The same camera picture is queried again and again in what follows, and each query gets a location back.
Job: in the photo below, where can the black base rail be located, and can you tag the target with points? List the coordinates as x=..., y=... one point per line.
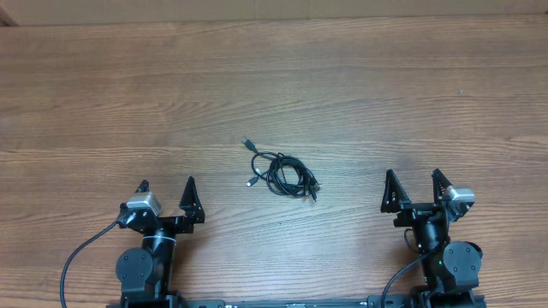
x=373, y=301

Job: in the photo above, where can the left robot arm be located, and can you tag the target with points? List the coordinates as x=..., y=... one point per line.
x=145, y=272

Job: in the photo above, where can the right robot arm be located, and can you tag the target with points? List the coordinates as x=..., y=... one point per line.
x=450, y=268

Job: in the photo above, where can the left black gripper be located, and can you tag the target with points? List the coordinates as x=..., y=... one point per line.
x=169, y=222

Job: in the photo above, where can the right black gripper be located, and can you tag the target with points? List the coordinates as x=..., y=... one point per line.
x=422, y=212

